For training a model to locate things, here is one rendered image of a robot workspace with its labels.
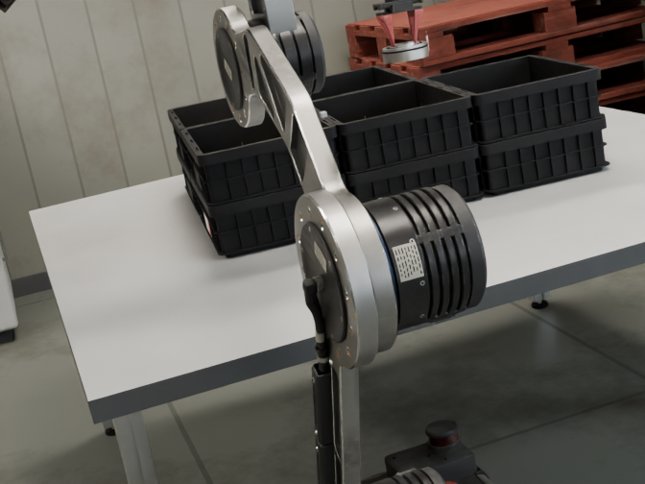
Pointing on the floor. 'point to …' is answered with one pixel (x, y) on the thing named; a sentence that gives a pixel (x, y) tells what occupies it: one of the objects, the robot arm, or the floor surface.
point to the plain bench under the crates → (286, 281)
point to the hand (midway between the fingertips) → (403, 41)
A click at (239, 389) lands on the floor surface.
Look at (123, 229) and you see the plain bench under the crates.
